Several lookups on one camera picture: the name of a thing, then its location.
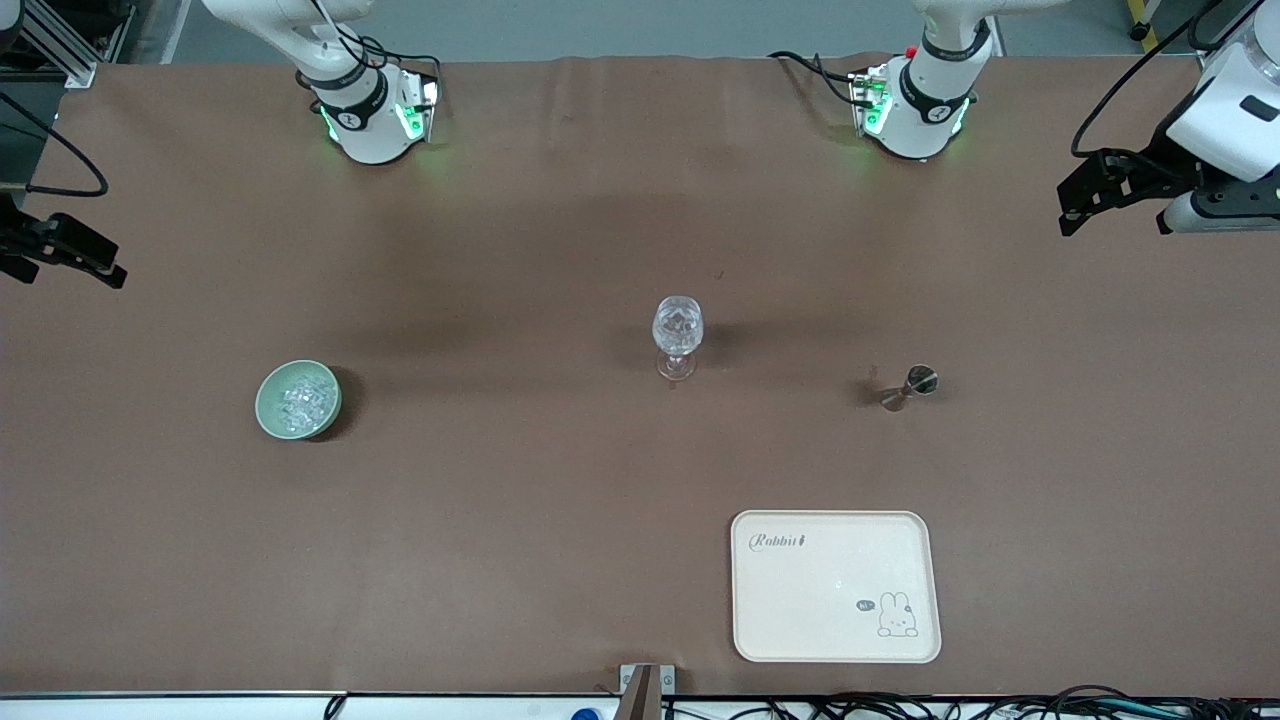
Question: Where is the black base cable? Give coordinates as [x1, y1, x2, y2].
[768, 50, 863, 106]
[300, 0, 443, 96]

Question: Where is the grey base connector bracket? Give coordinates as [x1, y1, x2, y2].
[398, 72, 443, 143]
[848, 65, 893, 138]

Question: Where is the black cable bundle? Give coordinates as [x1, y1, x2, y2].
[660, 685, 1280, 720]

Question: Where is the grey metal bracket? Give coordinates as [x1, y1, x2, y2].
[618, 663, 676, 720]

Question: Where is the clear crystal wine glass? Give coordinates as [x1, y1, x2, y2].
[652, 296, 705, 382]

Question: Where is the cream rabbit print tray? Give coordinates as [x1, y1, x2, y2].
[731, 510, 943, 664]

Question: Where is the green ceramic bowl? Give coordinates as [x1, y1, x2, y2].
[255, 360, 343, 441]

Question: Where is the white table edge rail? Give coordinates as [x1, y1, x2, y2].
[0, 690, 1280, 720]

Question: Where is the aluminium frame profile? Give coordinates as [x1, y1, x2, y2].
[0, 0, 136, 89]

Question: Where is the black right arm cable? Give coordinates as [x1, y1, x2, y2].
[0, 92, 109, 197]

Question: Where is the brown table cover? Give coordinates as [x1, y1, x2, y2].
[0, 55, 1280, 698]

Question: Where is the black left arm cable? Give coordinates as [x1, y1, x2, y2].
[1072, 0, 1231, 159]

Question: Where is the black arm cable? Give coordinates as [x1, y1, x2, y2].
[0, 92, 109, 197]
[1072, 0, 1231, 159]

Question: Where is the pile of clear ice cubes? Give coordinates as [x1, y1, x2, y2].
[278, 375, 337, 433]

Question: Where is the metal double jigger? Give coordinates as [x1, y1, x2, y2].
[880, 365, 939, 412]

